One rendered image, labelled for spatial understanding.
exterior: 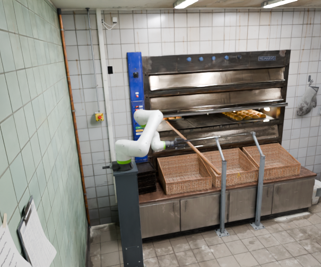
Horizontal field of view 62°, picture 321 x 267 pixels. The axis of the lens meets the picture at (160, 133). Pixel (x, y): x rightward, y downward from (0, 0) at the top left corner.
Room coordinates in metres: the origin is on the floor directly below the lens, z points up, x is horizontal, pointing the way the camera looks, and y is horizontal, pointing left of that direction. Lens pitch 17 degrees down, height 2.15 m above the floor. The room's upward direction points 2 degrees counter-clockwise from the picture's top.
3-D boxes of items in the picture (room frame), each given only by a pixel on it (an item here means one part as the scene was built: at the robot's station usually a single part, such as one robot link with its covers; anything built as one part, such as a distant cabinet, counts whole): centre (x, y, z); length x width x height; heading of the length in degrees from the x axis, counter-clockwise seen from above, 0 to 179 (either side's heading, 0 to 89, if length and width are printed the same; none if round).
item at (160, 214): (3.04, -0.72, 0.29); 2.42 x 0.56 x 0.58; 102
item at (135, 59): (4.02, 0.46, 1.07); 1.93 x 0.16 x 2.15; 12
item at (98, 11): (3.03, 0.59, 1.45); 0.05 x 0.02 x 2.30; 102
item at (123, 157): (2.10, 0.31, 1.36); 0.16 x 0.13 x 0.19; 68
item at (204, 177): (2.96, -0.26, 0.72); 0.56 x 0.49 x 0.28; 101
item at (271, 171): (3.21, -1.43, 0.72); 0.56 x 0.49 x 0.28; 102
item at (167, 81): (3.34, -0.77, 1.80); 1.79 x 0.11 x 0.19; 102
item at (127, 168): (2.09, 0.37, 1.23); 0.26 x 0.15 x 0.06; 101
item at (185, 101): (3.34, -0.77, 1.54); 1.79 x 0.11 x 0.19; 102
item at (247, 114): (3.89, -1.24, 1.21); 0.61 x 0.48 x 0.06; 12
